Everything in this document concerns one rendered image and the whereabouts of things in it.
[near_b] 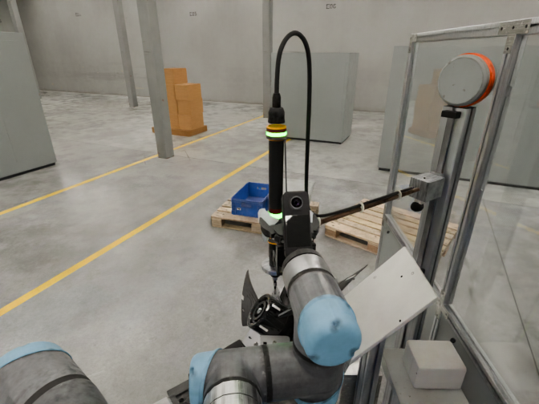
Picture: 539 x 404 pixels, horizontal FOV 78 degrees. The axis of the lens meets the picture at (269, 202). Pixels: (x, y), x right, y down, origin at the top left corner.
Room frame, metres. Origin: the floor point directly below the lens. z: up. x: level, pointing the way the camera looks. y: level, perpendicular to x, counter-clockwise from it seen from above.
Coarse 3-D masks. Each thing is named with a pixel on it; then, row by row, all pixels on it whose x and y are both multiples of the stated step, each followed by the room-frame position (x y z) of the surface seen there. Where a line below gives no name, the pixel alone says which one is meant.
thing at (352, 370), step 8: (352, 368) 0.92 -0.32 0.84; (344, 376) 0.89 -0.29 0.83; (352, 376) 0.89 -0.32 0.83; (344, 384) 0.89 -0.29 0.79; (352, 384) 0.89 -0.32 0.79; (344, 392) 0.89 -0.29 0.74; (352, 392) 0.89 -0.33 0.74; (376, 392) 0.89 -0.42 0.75; (344, 400) 0.89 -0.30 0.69; (352, 400) 0.89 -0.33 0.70; (376, 400) 0.89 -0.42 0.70
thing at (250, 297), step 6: (246, 276) 1.12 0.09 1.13; (246, 282) 1.09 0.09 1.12; (246, 288) 1.07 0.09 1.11; (252, 288) 1.01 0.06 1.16; (246, 294) 1.05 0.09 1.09; (252, 294) 0.99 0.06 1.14; (246, 300) 1.04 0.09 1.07; (252, 300) 0.98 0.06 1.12; (246, 306) 1.04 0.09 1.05; (252, 306) 0.98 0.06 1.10; (246, 312) 1.03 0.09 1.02; (246, 318) 1.02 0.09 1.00; (246, 324) 1.02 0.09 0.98
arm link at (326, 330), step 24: (288, 288) 0.40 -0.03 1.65; (312, 288) 0.36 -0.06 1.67; (336, 288) 0.37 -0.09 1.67; (312, 312) 0.32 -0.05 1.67; (336, 312) 0.32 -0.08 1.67; (312, 336) 0.30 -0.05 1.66; (336, 336) 0.30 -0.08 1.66; (360, 336) 0.30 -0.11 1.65; (312, 360) 0.30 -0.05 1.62; (336, 360) 0.30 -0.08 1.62
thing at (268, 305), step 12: (264, 300) 0.86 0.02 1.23; (276, 300) 0.83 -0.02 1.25; (252, 312) 0.84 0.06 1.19; (264, 312) 0.79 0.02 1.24; (276, 312) 0.79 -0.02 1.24; (252, 324) 0.78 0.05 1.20; (264, 324) 0.76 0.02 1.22; (276, 324) 0.77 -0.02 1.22; (288, 324) 0.79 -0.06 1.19; (288, 336) 0.77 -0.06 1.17
